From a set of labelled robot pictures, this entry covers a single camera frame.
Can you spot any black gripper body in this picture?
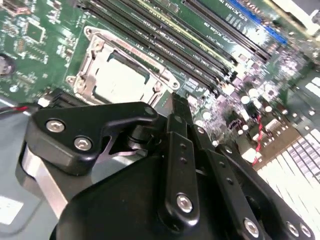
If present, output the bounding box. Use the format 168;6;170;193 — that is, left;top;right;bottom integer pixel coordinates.
49;155;241;240

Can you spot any silver CPU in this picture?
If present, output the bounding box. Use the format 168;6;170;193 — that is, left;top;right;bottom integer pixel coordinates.
93;58;153;105

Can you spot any metal socket cover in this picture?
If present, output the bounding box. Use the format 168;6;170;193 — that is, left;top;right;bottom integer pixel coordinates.
81;39;166;105

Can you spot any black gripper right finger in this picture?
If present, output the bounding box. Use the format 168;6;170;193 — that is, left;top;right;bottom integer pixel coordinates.
181;96;316;240

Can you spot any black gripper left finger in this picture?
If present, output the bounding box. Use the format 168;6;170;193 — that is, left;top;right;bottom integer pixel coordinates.
14;92;201;230

